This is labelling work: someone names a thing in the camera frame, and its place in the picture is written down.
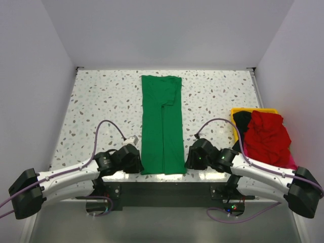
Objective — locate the green t shirt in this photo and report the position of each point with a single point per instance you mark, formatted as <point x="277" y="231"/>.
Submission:
<point x="162" y="148"/>

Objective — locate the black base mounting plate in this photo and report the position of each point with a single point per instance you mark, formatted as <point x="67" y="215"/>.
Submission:
<point x="162" y="194"/>

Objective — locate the yellow plastic bin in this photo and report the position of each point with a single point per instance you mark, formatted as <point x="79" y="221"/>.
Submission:
<point x="238" y="111"/>

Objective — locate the red t shirt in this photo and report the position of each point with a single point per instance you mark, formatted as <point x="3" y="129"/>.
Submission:
<point x="268" y="136"/>

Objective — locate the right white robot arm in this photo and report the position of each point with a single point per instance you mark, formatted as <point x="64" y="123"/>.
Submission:
<point x="296" y="188"/>

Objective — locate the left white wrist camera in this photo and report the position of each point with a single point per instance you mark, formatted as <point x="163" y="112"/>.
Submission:
<point x="133" y="140"/>

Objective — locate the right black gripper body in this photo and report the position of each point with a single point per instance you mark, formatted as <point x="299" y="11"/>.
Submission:
<point x="196" y="163"/>

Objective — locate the aluminium frame rail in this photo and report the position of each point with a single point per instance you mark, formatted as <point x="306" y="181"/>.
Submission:
<point x="268" y="194"/>

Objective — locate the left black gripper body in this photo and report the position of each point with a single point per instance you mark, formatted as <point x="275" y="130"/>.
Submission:
<point x="132" y="167"/>

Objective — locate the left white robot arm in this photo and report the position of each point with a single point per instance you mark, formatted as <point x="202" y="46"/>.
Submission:
<point x="32" y="190"/>

